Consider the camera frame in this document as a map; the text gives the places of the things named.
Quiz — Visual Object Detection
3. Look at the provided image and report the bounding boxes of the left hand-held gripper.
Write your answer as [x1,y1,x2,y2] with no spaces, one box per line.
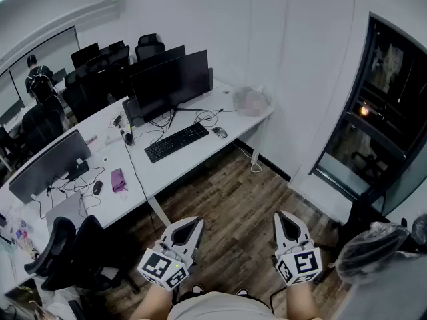
[137,216,205,291]

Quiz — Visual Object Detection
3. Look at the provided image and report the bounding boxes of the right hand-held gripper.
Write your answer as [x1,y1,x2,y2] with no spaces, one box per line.
[274,210,323,287]

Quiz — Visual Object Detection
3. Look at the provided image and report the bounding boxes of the person's right forearm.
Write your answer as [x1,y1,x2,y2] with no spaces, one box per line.
[285,280,323,320]

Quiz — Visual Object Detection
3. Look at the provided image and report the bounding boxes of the person's left forearm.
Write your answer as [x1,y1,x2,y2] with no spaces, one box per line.
[129,282,175,320]

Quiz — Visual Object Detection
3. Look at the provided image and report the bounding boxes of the plastic-wrapped black chair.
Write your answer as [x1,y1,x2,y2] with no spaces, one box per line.
[334,221,412,285]
[411,213,427,247]

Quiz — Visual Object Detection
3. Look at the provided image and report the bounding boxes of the person's beige shirt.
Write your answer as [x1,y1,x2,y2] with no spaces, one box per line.
[168,291,278,320]

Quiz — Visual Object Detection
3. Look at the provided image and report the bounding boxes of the purple cloth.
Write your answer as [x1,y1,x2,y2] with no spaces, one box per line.
[110,167,129,193]

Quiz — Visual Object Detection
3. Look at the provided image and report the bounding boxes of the black keyboard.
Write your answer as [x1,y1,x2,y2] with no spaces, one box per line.
[143,122,211,164]

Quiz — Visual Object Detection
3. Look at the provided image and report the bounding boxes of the silver laptop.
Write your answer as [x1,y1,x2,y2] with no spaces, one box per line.
[44,191,89,237]

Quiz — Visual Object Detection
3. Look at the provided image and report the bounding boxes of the black monitor stand base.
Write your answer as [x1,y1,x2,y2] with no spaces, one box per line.
[67,159,90,182]

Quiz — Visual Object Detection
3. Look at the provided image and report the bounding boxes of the small grey desk divider panel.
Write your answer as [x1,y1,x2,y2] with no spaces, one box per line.
[121,96,146,128]

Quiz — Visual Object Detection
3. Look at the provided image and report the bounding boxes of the translucent plastic bag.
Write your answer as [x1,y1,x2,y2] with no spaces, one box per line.
[232,85,272,118]

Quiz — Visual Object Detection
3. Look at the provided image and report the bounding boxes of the dark window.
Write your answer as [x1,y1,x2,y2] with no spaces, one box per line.
[309,11,427,217]

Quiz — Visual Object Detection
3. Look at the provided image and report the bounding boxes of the long grey desk divider panel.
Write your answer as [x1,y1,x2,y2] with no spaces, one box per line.
[8,129,93,205]

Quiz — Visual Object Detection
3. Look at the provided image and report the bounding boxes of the large black curved monitor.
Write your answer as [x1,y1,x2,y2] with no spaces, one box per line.
[129,49,212,129]

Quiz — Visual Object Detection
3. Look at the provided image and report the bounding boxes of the colourful stickers pile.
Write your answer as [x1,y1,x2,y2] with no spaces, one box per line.
[0,211,41,260]

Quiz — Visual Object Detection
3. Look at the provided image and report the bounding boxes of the black mesh office chair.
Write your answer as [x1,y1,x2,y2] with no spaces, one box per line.
[134,33,166,62]

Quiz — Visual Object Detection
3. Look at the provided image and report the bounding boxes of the white cable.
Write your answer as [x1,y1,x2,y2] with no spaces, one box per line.
[232,141,264,174]

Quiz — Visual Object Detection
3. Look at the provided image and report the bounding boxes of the long black cable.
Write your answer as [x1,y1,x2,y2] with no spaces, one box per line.
[123,141,158,235]

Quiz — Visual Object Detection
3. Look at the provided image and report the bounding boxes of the tangled black cables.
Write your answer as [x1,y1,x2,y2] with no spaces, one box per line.
[147,107,238,143]

